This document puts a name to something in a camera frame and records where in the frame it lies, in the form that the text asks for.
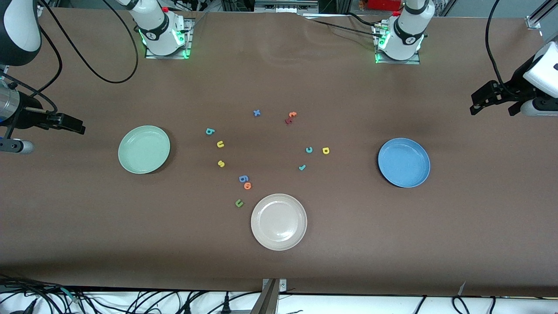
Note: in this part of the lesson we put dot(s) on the white paper tag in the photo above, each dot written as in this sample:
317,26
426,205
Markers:
462,288

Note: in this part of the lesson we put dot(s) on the teal letter b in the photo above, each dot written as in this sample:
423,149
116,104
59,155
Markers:
207,130

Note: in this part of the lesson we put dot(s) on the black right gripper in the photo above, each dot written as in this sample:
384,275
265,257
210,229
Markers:
29,111

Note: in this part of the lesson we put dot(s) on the pale green plate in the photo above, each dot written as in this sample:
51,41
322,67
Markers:
144,149

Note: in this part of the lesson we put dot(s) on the grey metal box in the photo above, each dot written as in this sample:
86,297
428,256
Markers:
285,5

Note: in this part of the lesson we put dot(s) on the red background box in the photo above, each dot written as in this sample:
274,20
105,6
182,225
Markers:
379,4

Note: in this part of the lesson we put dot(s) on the blue plate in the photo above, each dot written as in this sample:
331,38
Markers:
404,162

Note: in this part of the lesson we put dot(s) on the blue letter g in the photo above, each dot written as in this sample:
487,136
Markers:
241,177

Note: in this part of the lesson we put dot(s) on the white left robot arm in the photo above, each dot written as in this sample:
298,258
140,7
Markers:
407,30

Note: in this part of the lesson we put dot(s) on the beige plate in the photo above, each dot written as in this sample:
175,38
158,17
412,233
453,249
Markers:
279,222

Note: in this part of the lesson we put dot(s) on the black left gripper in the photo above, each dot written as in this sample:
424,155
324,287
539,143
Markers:
514,93

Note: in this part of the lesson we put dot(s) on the aluminium frame profile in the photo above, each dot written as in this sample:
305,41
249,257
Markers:
538,17

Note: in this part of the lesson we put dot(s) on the aluminium frame post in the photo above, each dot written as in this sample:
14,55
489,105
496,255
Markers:
266,301

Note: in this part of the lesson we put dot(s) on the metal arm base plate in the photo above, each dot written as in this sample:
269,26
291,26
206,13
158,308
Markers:
416,61
188,43

